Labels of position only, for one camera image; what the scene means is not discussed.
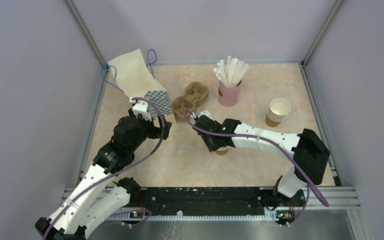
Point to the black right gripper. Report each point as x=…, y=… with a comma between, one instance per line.
x=212, y=148

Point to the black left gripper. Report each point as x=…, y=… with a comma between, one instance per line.
x=162, y=131

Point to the brown pulp cup carrier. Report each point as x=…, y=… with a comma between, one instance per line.
x=195, y=94

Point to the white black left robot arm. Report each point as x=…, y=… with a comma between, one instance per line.
x=135, y=139

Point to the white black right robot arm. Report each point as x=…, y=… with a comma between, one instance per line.
x=306, y=151

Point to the stack of brown paper cups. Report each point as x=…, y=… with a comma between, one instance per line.
x=277, y=111

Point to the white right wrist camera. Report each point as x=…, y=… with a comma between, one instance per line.
x=204, y=113

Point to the pink straw holder cup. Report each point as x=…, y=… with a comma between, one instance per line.
x=228, y=97

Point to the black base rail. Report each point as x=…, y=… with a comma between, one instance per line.
x=215, y=202

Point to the single brown paper cup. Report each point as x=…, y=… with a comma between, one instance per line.
x=222, y=151

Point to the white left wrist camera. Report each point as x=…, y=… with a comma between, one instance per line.
x=140, y=108

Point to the bundle of white straws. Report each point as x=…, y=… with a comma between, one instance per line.
x=231, y=72

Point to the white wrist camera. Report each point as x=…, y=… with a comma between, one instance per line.
x=204, y=113
x=140, y=108

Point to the blue checkered paper bag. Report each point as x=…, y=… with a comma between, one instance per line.
x=130, y=74

